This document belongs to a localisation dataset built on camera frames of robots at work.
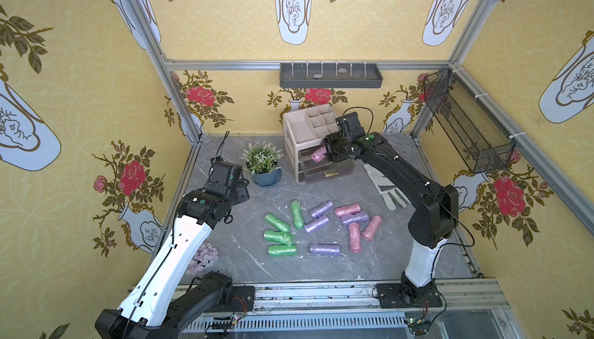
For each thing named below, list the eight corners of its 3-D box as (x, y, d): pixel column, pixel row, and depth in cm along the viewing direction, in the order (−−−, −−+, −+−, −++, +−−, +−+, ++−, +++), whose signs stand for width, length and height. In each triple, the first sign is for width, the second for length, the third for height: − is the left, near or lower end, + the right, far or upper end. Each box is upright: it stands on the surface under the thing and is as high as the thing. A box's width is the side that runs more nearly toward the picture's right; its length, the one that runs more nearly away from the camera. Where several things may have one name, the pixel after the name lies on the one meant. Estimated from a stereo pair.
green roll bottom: (268, 257, 84) (267, 254, 82) (269, 247, 86) (268, 244, 84) (297, 257, 84) (297, 254, 82) (297, 247, 86) (297, 244, 84)
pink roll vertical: (351, 252, 85) (352, 250, 83) (347, 224, 92) (348, 222, 90) (362, 252, 85) (363, 250, 83) (357, 224, 92) (359, 222, 90)
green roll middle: (264, 244, 86) (263, 241, 84) (265, 233, 89) (264, 230, 87) (294, 244, 86) (294, 241, 84) (294, 233, 89) (294, 230, 87)
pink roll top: (336, 217, 93) (337, 215, 91) (333, 210, 96) (334, 207, 94) (360, 211, 95) (361, 209, 93) (356, 204, 97) (358, 201, 95)
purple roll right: (341, 224, 92) (342, 221, 90) (340, 214, 94) (340, 212, 92) (368, 224, 92) (369, 221, 90) (366, 215, 94) (367, 212, 92)
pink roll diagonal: (360, 236, 89) (362, 233, 87) (373, 215, 95) (374, 212, 93) (370, 242, 88) (371, 239, 86) (382, 221, 93) (384, 218, 91)
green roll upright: (295, 229, 90) (295, 227, 88) (290, 203, 97) (289, 200, 96) (305, 227, 91) (305, 225, 89) (299, 202, 98) (299, 199, 96)
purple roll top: (315, 220, 93) (315, 217, 91) (311, 216, 94) (312, 213, 92) (333, 207, 97) (334, 204, 95) (330, 203, 98) (330, 200, 96)
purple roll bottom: (309, 255, 85) (310, 252, 82) (309, 245, 87) (309, 242, 84) (339, 255, 85) (340, 253, 82) (338, 245, 87) (339, 242, 84)
